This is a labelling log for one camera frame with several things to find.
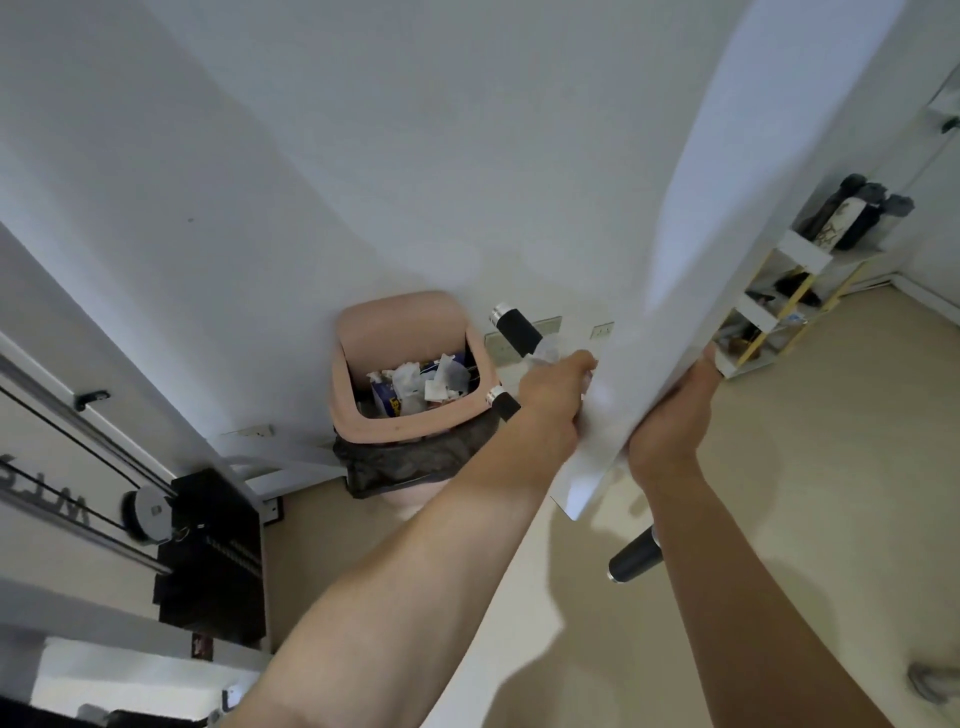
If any person's left hand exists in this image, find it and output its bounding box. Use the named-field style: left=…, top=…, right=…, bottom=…
left=517, top=351, right=599, bottom=460

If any person's right hand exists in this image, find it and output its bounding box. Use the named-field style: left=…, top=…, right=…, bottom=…
left=628, top=343, right=723, bottom=489

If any large white paper sheet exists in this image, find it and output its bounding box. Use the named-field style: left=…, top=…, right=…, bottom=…
left=551, top=0, right=931, bottom=523

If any person's left forearm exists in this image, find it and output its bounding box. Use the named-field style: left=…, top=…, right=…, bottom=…
left=217, top=420, right=580, bottom=728

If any person's right forearm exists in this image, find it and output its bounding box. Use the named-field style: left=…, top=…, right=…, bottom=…
left=637, top=459, right=894, bottom=728

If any pile of crumpled trash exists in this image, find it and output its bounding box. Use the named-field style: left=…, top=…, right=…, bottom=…
left=366, top=352, right=475, bottom=418

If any pink trash bin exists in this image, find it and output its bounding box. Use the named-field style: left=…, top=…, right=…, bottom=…
left=330, top=291, right=502, bottom=520

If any black trash bag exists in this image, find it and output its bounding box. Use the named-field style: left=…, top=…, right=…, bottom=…
left=333, top=408, right=502, bottom=501

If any dark grey rolled bundle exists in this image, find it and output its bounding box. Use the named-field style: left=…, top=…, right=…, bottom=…
left=855, top=174, right=916, bottom=252

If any grey shoe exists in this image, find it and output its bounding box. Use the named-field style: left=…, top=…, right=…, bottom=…
left=906, top=662, right=960, bottom=706

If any black weight stack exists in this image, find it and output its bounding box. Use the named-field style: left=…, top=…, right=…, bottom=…
left=153, top=468, right=271, bottom=654

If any black pulley wheel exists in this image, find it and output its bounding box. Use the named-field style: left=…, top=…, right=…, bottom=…
left=121, top=486, right=178, bottom=546

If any black foam handle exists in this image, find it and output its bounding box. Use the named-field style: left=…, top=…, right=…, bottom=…
left=607, top=525, right=665, bottom=585
left=483, top=385, right=522, bottom=423
left=489, top=303, right=543, bottom=360

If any white shelf with yellow frame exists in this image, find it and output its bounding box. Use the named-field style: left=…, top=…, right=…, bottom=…
left=712, top=228, right=890, bottom=381

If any black machine cable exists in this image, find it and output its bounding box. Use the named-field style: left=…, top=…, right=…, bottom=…
left=0, top=384, right=178, bottom=502

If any white exercise machine frame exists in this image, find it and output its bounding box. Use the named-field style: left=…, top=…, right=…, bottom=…
left=0, top=330, right=271, bottom=728

